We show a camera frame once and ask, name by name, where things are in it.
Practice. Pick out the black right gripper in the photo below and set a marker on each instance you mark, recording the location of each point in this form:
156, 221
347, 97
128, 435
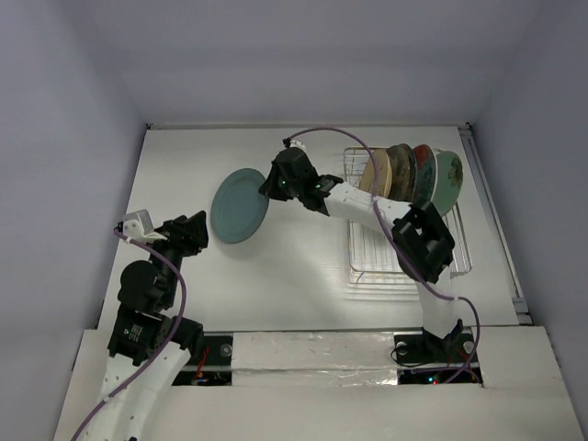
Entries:
276, 179

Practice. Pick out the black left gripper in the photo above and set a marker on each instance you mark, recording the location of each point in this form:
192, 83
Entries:
188, 232

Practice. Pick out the light blue plate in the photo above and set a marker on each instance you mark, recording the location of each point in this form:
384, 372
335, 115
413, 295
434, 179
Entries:
238, 209

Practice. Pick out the beige bird pattern plate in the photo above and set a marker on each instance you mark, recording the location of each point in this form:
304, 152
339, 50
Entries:
377, 174

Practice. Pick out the dark brown patterned plate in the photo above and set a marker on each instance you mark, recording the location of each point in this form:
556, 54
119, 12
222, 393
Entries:
402, 164

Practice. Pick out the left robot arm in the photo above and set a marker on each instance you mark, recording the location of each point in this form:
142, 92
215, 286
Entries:
151, 337

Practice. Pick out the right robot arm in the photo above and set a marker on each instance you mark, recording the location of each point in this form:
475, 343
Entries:
419, 237

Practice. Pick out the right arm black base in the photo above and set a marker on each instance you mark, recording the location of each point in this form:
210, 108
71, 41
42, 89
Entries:
411, 350

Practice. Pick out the white foam block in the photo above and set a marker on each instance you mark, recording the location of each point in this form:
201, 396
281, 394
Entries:
313, 359

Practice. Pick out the red and teal plate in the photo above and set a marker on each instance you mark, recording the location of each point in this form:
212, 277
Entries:
425, 172

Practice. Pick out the green floral plate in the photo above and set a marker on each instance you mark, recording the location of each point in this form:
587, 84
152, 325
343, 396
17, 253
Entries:
449, 180

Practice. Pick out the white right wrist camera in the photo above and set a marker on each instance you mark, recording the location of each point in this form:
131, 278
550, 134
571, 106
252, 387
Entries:
294, 143

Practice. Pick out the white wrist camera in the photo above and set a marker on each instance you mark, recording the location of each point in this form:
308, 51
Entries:
138, 226
294, 143

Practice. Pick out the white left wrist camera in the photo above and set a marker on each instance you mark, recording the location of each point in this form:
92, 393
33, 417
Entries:
138, 226

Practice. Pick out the metal wire dish rack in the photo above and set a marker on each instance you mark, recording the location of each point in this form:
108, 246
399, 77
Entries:
371, 258

